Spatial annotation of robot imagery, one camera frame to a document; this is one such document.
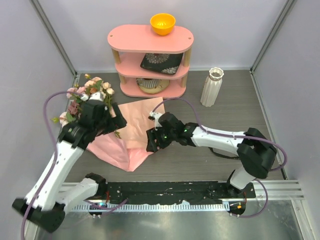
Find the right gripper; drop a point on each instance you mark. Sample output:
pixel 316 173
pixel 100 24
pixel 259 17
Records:
pixel 153 135

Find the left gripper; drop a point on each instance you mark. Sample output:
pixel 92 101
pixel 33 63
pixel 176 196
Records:
pixel 117 122

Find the pink wrapping paper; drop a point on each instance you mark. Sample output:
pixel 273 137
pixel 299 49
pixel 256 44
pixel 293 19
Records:
pixel 128 151

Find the peach and orange flower bunch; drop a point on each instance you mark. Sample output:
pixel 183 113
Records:
pixel 91 86

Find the mauve pink flower bunch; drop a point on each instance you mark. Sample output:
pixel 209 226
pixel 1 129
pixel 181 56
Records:
pixel 74 108

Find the black ribbon with gold text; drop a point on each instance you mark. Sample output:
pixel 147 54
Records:
pixel 223 155

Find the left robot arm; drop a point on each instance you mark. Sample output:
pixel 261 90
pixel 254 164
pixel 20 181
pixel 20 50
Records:
pixel 67 151

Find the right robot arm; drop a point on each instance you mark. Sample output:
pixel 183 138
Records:
pixel 257 155

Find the white ribbed ceramic vase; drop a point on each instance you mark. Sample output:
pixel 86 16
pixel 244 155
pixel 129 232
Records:
pixel 212 86

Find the pale pink flower stem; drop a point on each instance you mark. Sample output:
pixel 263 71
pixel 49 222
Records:
pixel 65 118

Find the pink three-tier shelf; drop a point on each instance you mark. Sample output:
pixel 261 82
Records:
pixel 130 43

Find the black floral square plate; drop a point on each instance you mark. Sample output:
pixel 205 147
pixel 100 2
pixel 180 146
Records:
pixel 162 62

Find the orange plastic bowl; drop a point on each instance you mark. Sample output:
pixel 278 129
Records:
pixel 162 23

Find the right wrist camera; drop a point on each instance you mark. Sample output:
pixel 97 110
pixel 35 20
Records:
pixel 155 117

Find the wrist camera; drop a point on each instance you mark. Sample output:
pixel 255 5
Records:
pixel 155 117
pixel 95 99

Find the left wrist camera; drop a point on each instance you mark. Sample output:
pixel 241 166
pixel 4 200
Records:
pixel 95 99

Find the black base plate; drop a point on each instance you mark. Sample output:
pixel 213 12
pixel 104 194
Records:
pixel 172 192

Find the aluminium rail frame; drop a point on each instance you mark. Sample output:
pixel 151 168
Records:
pixel 87 188

